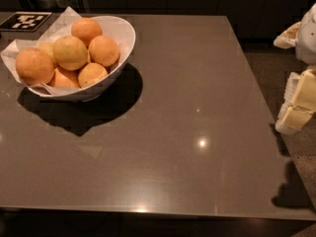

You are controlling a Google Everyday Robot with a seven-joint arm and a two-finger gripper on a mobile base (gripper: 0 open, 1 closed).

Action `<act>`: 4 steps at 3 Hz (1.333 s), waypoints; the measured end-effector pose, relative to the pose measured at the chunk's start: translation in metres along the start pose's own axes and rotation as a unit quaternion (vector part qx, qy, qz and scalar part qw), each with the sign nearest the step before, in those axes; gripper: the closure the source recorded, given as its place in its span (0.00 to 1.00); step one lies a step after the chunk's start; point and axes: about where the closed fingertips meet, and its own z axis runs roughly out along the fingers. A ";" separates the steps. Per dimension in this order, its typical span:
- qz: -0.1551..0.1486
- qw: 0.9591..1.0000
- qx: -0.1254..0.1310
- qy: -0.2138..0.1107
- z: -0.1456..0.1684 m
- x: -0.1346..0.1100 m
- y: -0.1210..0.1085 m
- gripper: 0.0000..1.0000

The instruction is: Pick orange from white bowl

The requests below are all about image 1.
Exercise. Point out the orange top back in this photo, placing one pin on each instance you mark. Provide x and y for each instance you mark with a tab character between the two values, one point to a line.
86	29

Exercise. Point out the white bowl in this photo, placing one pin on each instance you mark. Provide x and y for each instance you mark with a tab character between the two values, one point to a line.
124	34

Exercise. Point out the black white fiducial marker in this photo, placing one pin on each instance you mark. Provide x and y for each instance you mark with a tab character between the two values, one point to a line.
24	21

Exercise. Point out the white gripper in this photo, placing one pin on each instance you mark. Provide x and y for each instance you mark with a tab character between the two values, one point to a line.
306	39

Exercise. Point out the orange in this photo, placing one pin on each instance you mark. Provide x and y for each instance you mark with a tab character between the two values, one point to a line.
34	66
104	50
91	74
64	78
70	53
86	29

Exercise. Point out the orange hidden back left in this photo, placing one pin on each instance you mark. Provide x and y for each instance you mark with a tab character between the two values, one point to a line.
47	47

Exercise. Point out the white paper liner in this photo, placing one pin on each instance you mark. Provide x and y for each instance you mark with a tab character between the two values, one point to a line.
60	28

